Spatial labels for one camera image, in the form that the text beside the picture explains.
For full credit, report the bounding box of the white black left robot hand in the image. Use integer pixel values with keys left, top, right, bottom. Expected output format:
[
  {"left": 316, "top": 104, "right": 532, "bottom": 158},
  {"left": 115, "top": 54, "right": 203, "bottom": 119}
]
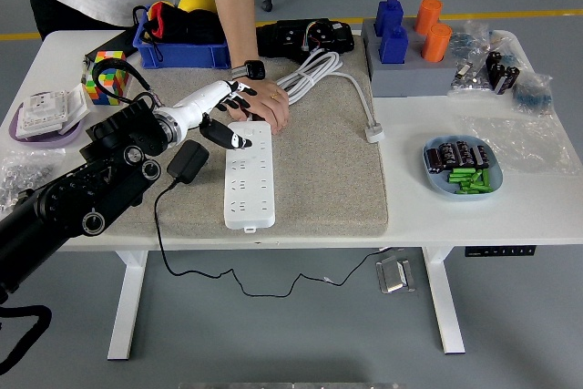
[{"left": 172, "top": 79, "right": 256, "bottom": 151}]

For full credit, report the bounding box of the person's left hand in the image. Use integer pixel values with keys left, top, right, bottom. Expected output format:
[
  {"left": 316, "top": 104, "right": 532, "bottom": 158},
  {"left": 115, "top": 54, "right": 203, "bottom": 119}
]
[{"left": 226, "top": 78, "right": 292, "bottom": 136}]

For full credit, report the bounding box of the black plug adapter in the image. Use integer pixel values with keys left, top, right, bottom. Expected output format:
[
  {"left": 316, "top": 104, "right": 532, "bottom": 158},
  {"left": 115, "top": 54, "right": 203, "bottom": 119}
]
[{"left": 166, "top": 139, "right": 210, "bottom": 185}]

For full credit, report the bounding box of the thin black adapter cord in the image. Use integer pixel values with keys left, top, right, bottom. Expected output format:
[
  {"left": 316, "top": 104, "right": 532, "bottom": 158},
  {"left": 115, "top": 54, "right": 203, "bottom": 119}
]
[{"left": 153, "top": 177, "right": 401, "bottom": 299}]

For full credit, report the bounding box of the white power strip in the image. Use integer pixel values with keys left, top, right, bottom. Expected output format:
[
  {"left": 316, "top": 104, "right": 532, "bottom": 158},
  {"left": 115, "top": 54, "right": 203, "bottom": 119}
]
[{"left": 223, "top": 120, "right": 277, "bottom": 231}]

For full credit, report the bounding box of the black wrist watch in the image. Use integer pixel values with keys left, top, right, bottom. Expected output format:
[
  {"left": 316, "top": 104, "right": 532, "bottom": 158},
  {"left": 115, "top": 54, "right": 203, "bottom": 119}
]
[{"left": 230, "top": 59, "right": 267, "bottom": 82}]

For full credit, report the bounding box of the blue plastic bin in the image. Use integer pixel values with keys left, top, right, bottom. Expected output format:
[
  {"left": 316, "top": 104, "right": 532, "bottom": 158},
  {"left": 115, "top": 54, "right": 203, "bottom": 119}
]
[{"left": 132, "top": 4, "right": 231, "bottom": 70}]

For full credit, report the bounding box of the black electronic device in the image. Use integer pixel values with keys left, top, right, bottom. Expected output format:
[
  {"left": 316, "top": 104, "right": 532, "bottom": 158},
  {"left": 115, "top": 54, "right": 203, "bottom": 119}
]
[{"left": 254, "top": 17, "right": 356, "bottom": 62}]

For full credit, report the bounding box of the black red cloth bag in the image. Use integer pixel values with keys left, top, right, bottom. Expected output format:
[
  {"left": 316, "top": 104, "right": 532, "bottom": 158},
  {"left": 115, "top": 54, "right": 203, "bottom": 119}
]
[{"left": 131, "top": 0, "right": 228, "bottom": 62}]

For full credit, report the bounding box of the grey-brown mat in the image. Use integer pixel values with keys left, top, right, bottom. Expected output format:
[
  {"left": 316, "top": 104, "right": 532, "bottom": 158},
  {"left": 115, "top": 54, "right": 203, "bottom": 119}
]
[{"left": 89, "top": 32, "right": 391, "bottom": 239}]

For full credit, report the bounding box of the multicolour puzzle cube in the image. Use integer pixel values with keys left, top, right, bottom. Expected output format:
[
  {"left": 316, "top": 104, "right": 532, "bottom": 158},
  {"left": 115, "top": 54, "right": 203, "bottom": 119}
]
[{"left": 81, "top": 49, "right": 133, "bottom": 107}]

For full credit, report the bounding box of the yellow ball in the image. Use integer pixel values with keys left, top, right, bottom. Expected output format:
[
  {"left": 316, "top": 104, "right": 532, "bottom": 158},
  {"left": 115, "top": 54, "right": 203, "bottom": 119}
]
[{"left": 177, "top": 0, "right": 219, "bottom": 15}]

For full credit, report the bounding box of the black flat bar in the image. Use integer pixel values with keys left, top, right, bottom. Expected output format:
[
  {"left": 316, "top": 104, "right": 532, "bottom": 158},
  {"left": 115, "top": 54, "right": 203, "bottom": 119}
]
[{"left": 83, "top": 26, "right": 140, "bottom": 67}]

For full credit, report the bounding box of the blue bottle-shaped block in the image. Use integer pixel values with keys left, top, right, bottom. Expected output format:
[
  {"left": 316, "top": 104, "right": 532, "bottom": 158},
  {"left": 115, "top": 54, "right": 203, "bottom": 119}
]
[
  {"left": 379, "top": 25, "right": 410, "bottom": 65},
  {"left": 373, "top": 0, "right": 405, "bottom": 38}
]

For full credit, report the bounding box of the grey block holder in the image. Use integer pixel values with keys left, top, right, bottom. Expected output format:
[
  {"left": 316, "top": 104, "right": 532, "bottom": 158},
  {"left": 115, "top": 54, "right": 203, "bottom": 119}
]
[{"left": 362, "top": 17, "right": 461, "bottom": 98}]

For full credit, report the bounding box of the purple plate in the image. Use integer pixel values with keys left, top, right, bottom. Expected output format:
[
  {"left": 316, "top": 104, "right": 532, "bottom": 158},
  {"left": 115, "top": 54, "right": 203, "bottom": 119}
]
[{"left": 8, "top": 101, "right": 86, "bottom": 149}]

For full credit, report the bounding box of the black cylindrical capacitor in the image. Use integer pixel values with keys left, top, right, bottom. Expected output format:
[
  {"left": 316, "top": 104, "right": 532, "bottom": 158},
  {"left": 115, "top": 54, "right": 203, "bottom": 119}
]
[
  {"left": 425, "top": 147, "right": 445, "bottom": 174},
  {"left": 485, "top": 51, "right": 504, "bottom": 80},
  {"left": 455, "top": 138, "right": 476, "bottom": 166},
  {"left": 438, "top": 141, "right": 459, "bottom": 168},
  {"left": 501, "top": 65, "right": 522, "bottom": 97},
  {"left": 490, "top": 63, "right": 509, "bottom": 95},
  {"left": 471, "top": 144, "right": 491, "bottom": 169}
]

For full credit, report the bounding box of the orange cylinder block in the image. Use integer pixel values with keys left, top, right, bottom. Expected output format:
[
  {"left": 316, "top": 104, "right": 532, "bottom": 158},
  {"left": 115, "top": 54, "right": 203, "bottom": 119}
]
[
  {"left": 421, "top": 23, "right": 454, "bottom": 63},
  {"left": 414, "top": 0, "right": 445, "bottom": 36}
]

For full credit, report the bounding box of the light blue plate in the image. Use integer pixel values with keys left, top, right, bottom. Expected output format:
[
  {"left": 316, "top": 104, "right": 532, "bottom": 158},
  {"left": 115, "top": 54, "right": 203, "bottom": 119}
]
[{"left": 422, "top": 134, "right": 504, "bottom": 202}]

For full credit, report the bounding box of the clear bag of screws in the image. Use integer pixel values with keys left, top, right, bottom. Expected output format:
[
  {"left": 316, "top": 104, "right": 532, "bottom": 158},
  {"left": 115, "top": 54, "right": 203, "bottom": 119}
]
[{"left": 0, "top": 148, "right": 67, "bottom": 215}]

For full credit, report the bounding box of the clear bag of metal parts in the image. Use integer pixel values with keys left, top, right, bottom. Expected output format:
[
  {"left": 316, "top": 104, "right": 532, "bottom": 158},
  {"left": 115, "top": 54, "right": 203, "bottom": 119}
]
[{"left": 448, "top": 56, "right": 496, "bottom": 98}]

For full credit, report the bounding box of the metal floor pedal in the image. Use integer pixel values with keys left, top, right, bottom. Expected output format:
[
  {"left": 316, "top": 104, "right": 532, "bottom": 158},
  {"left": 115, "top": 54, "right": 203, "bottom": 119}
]
[{"left": 374, "top": 255, "right": 416, "bottom": 295}]

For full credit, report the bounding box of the white table leg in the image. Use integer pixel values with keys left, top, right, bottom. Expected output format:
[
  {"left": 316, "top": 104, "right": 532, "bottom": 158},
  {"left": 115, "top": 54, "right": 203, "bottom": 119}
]
[
  {"left": 107, "top": 250, "right": 149, "bottom": 361},
  {"left": 422, "top": 246, "right": 466, "bottom": 355}
]

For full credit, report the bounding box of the clear bag of blue resistors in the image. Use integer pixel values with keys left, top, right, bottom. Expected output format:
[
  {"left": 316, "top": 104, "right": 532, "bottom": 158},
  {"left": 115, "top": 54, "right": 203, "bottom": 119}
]
[{"left": 449, "top": 19, "right": 492, "bottom": 62}]

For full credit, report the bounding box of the small clear plastic bag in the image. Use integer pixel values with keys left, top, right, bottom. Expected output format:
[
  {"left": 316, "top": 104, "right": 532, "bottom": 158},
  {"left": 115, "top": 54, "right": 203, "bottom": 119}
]
[{"left": 487, "top": 29, "right": 520, "bottom": 65}]

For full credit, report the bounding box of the large empty clear bag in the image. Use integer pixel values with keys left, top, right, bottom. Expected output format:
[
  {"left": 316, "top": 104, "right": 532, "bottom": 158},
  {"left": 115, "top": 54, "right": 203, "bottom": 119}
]
[{"left": 464, "top": 115, "right": 582, "bottom": 177}]

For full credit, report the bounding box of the clear bag of blue parts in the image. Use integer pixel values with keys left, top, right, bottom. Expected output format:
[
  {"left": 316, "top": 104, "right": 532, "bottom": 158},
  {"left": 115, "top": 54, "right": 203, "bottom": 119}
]
[{"left": 510, "top": 72, "right": 556, "bottom": 117}]

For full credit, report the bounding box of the black table control panel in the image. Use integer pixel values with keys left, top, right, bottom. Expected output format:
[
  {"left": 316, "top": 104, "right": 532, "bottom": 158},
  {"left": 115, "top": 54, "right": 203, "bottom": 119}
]
[{"left": 464, "top": 245, "right": 537, "bottom": 258}]

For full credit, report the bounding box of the white power strip cord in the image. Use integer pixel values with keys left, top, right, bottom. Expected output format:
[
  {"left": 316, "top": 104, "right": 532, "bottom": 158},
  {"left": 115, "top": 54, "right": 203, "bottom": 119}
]
[{"left": 272, "top": 50, "right": 386, "bottom": 144}]

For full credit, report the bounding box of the white wall socket panel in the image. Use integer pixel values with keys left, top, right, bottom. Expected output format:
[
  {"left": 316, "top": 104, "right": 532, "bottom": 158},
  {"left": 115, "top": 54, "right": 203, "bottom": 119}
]
[
  {"left": 15, "top": 89, "right": 70, "bottom": 138},
  {"left": 66, "top": 85, "right": 91, "bottom": 124}
]

